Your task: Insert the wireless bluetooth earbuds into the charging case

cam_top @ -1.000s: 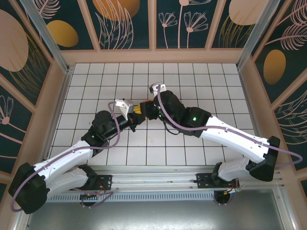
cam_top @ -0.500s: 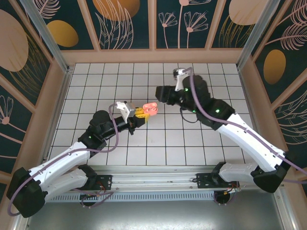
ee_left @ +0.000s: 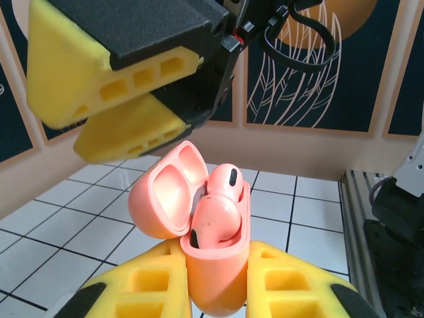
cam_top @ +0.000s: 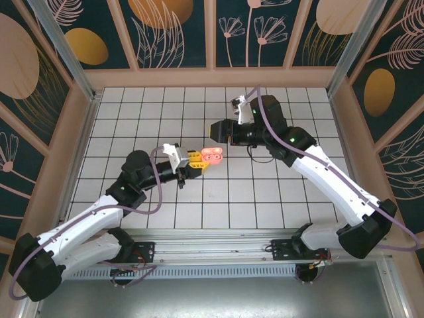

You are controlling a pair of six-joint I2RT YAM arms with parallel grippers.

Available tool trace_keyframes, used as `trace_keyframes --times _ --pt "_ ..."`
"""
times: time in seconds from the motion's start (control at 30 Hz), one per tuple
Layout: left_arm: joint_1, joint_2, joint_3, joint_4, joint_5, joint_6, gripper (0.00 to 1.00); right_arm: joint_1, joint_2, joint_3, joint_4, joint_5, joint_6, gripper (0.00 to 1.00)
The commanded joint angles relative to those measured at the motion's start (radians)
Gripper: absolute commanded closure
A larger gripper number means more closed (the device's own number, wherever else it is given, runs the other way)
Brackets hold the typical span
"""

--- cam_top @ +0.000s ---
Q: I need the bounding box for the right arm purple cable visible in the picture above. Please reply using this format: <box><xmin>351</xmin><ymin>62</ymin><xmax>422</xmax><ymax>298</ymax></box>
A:
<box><xmin>244</xmin><ymin>85</ymin><xmax>421</xmax><ymax>251</ymax></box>

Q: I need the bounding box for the pink earbud charging case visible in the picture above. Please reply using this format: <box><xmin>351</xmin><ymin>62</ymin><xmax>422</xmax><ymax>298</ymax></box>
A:
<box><xmin>201</xmin><ymin>146</ymin><xmax>224</xmax><ymax>166</ymax></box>

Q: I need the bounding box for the aluminium frame rail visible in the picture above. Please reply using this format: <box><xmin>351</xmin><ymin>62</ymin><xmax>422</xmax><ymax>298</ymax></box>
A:
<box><xmin>16</xmin><ymin>299</ymin><xmax>42</xmax><ymax>318</ymax></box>
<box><xmin>58</xmin><ymin>94</ymin><xmax>99</xmax><ymax>223</ymax></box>
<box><xmin>377</xmin><ymin>256</ymin><xmax>415</xmax><ymax>318</ymax></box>

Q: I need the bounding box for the grey metal panel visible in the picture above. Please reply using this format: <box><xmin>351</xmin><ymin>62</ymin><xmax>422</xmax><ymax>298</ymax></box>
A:
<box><xmin>32</xmin><ymin>261</ymin><xmax>398</xmax><ymax>318</ymax></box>

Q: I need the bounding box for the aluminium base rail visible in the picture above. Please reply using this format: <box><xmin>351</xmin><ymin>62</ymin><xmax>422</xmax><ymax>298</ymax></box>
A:
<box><xmin>76</xmin><ymin>227</ymin><xmax>335</xmax><ymax>266</ymax></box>

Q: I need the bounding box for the base wire bundle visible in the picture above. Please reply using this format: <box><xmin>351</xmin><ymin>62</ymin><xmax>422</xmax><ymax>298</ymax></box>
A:
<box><xmin>109</xmin><ymin>254</ymin><xmax>160</xmax><ymax>289</ymax></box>
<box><xmin>295</xmin><ymin>253</ymin><xmax>334</xmax><ymax>286</ymax></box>

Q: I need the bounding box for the grey slotted cable duct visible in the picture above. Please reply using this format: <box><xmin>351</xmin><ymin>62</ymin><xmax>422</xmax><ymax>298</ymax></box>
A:
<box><xmin>68</xmin><ymin>264</ymin><xmax>301</xmax><ymax>281</ymax></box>

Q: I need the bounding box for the thin black cable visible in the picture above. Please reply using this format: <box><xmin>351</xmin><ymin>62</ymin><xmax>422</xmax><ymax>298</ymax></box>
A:
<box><xmin>246</xmin><ymin>145</ymin><xmax>276</xmax><ymax>164</ymax></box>

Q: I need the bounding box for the aluminium corner post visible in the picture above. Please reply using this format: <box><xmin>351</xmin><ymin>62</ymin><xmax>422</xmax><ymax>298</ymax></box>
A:
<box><xmin>26</xmin><ymin>0</ymin><xmax>100</xmax><ymax>102</ymax></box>
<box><xmin>326</xmin><ymin>0</ymin><xmax>398</xmax><ymax>97</ymax></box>

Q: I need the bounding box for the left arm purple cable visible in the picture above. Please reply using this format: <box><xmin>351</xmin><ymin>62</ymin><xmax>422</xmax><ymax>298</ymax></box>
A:
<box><xmin>8</xmin><ymin>147</ymin><xmax>167</xmax><ymax>301</ymax></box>

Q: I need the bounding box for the black mounting plate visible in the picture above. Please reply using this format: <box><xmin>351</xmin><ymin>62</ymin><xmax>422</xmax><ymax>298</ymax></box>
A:
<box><xmin>127</xmin><ymin>241</ymin><xmax>156</xmax><ymax>264</ymax></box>
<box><xmin>271</xmin><ymin>238</ymin><xmax>299</xmax><ymax>262</ymax></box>

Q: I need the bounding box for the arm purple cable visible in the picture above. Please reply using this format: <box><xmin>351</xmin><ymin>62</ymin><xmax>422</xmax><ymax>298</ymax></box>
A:
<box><xmin>244</xmin><ymin>85</ymin><xmax>421</xmax><ymax>251</ymax></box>
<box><xmin>8</xmin><ymin>147</ymin><xmax>167</xmax><ymax>301</ymax></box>

